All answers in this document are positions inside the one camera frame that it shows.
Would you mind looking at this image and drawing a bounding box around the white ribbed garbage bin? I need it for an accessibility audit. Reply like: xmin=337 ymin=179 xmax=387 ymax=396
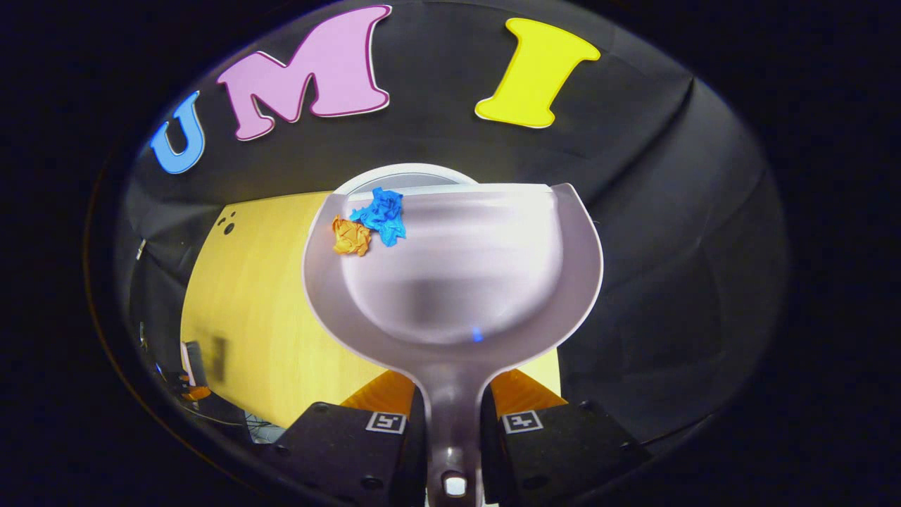
xmin=334 ymin=163 xmax=481 ymax=199

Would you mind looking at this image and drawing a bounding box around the pale grey plastic dustpan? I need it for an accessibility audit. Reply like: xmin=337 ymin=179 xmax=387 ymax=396
xmin=302 ymin=182 xmax=605 ymax=507

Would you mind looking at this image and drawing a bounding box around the black backdrop cloth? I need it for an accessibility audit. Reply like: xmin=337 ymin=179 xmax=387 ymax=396
xmin=116 ymin=0 xmax=788 ymax=446

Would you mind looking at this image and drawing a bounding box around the blue paper ball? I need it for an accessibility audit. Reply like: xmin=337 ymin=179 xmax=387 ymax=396
xmin=349 ymin=186 xmax=408 ymax=248

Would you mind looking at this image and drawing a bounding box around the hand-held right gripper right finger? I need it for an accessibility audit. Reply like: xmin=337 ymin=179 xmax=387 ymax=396
xmin=482 ymin=368 xmax=653 ymax=505

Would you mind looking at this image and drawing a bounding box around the orange paper ball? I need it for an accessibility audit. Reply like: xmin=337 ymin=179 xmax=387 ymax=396
xmin=332 ymin=214 xmax=372 ymax=257

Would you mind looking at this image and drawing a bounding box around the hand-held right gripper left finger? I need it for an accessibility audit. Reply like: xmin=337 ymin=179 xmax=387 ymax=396
xmin=271 ymin=370 xmax=427 ymax=507

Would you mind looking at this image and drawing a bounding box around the wooden desktop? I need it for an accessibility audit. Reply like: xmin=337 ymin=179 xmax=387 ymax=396
xmin=180 ymin=191 xmax=562 ymax=431

